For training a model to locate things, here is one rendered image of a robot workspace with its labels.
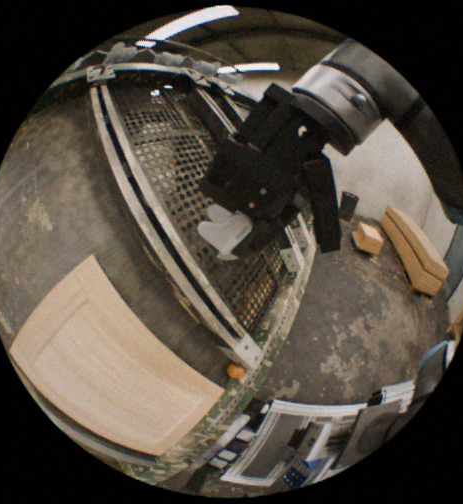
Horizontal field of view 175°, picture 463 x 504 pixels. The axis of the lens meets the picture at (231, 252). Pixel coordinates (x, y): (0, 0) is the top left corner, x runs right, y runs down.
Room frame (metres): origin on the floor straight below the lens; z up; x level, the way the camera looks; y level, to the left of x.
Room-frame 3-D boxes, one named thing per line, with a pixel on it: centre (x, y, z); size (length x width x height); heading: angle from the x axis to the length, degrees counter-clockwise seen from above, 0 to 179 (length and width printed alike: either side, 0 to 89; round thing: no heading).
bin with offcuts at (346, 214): (3.19, -2.87, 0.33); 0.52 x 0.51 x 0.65; 155
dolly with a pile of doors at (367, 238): (1.93, -2.50, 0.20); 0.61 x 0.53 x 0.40; 155
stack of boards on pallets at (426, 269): (1.54, -4.09, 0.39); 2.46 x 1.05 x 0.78; 155
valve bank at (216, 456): (-0.23, -0.01, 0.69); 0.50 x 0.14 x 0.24; 148
